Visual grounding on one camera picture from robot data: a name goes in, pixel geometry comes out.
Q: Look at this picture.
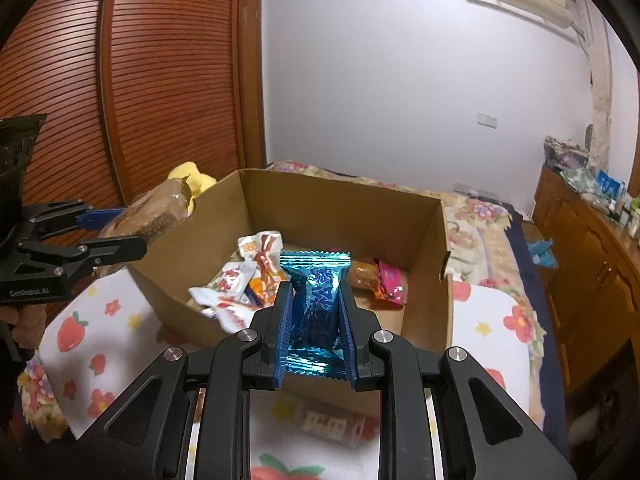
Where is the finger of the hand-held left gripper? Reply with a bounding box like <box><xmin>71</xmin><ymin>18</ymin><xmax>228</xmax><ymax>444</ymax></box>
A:
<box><xmin>24</xmin><ymin>200</ymin><xmax>129</xmax><ymax>235</ymax></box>
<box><xmin>17</xmin><ymin>234</ymin><xmax>151</xmax><ymax>279</ymax></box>

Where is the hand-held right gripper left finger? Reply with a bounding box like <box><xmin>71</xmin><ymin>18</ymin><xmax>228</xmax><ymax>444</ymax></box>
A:
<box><xmin>75</xmin><ymin>281</ymin><xmax>294</xmax><ymax>480</ymax></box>

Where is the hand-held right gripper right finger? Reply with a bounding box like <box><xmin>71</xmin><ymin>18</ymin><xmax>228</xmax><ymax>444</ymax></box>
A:
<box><xmin>339</xmin><ymin>284</ymin><xmax>576</xmax><ymax>480</ymax></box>

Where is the brown bread clear packet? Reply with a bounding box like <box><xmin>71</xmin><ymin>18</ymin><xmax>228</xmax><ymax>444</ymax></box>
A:
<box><xmin>97</xmin><ymin>176</ymin><xmax>201</xmax><ymax>278</ymax></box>

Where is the shiny blue snack packet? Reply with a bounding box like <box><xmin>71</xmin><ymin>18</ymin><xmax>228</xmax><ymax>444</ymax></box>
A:
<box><xmin>277</xmin><ymin>249</ymin><xmax>352</xmax><ymax>378</ymax></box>

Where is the chicken foot snack packet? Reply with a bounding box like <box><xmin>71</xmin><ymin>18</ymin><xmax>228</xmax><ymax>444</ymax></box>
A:
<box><xmin>237</xmin><ymin>230</ymin><xmax>288</xmax><ymax>307</ymax></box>

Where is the cardboard box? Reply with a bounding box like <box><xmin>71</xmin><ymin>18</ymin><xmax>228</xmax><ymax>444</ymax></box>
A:
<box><xmin>127</xmin><ymin>167</ymin><xmax>455</xmax><ymax>408</ymax></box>

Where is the person's left hand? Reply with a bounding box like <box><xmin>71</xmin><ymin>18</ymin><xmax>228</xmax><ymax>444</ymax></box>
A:
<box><xmin>0</xmin><ymin>304</ymin><xmax>49</xmax><ymax>362</ymax></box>

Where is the small orange colourful packet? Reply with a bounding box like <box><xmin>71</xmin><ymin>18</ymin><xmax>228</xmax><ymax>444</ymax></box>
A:
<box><xmin>247</xmin><ymin>280</ymin><xmax>276</xmax><ymax>307</ymax></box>

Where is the bun in clear packet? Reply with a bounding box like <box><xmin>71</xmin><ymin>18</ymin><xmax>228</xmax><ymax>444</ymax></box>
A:
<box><xmin>348</xmin><ymin>260</ymin><xmax>382</xmax><ymax>291</ymax></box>

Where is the pink snack packet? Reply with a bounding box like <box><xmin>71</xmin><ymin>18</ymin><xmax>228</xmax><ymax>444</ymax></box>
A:
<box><xmin>375</xmin><ymin>258</ymin><xmax>408</xmax><ymax>308</ymax></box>

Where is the white strawberry printed blanket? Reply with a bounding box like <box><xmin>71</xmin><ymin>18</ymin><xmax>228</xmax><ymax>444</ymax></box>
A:
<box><xmin>20</xmin><ymin>270</ymin><xmax>544</xmax><ymax>480</ymax></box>

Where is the white packet with red print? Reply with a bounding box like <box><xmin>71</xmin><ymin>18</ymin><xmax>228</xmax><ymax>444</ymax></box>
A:
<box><xmin>299</xmin><ymin>404</ymin><xmax>382</xmax><ymax>449</ymax></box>

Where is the yellow plush toy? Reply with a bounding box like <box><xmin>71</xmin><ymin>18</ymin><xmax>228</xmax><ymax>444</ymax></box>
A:
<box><xmin>167</xmin><ymin>161</ymin><xmax>217</xmax><ymax>199</ymax></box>

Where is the wooden louvered wardrobe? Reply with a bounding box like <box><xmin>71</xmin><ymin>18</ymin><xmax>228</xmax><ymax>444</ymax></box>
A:
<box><xmin>0</xmin><ymin>0</ymin><xmax>267</xmax><ymax>213</ymax></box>

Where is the floral bed sheet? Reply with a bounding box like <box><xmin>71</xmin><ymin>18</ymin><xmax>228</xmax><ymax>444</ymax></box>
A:
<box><xmin>17</xmin><ymin>159</ymin><xmax>571</xmax><ymax>461</ymax></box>

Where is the blue cloth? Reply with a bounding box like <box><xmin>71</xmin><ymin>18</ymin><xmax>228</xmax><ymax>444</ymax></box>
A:
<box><xmin>530</xmin><ymin>238</ymin><xmax>559</xmax><ymax>269</ymax></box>

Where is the wooden sideboard cabinet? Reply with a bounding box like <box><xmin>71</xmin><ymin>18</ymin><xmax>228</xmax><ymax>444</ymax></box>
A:
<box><xmin>531</xmin><ymin>165</ymin><xmax>640</xmax><ymax>403</ymax></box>

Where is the pile of clutter on cabinet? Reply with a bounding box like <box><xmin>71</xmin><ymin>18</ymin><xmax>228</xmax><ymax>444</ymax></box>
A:
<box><xmin>544</xmin><ymin>135</ymin><xmax>640</xmax><ymax>240</ymax></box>

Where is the wrapped air conditioner pipe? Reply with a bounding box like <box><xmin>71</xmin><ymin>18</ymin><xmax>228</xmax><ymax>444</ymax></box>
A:
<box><xmin>584</xmin><ymin>0</ymin><xmax>614</xmax><ymax>173</ymax></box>

